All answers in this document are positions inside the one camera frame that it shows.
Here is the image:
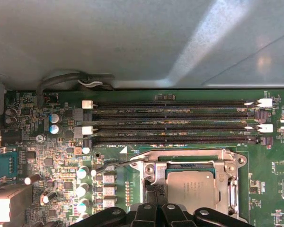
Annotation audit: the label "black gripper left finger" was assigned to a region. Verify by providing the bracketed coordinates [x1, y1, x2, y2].
[72, 183, 160, 227]

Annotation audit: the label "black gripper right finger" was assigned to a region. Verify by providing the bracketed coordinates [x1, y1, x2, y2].
[156, 183, 249, 227]

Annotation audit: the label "silver CPU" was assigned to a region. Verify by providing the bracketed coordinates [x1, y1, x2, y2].
[167, 170, 215, 215]

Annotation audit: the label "metal wire locking lever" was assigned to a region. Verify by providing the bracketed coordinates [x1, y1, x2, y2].
[229, 177, 238, 214]
[94, 155, 145, 175]

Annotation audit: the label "RAM slot black clips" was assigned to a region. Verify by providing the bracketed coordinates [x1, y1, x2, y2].
[82, 111, 268, 121]
[83, 136, 274, 146]

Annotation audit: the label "CPU socket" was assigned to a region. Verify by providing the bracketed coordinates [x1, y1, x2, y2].
[129, 148, 249, 227]

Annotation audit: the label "green Dell motherboard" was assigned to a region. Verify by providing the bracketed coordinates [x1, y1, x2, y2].
[0, 88, 284, 227]

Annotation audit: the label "blue rear port connector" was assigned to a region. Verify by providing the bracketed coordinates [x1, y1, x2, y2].
[0, 146, 18, 187]

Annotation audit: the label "black open PC case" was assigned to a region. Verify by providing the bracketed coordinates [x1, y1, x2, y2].
[0, 0, 284, 92]

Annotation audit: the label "grey front audio cable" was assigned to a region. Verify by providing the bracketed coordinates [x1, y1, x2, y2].
[37, 68, 115, 109]

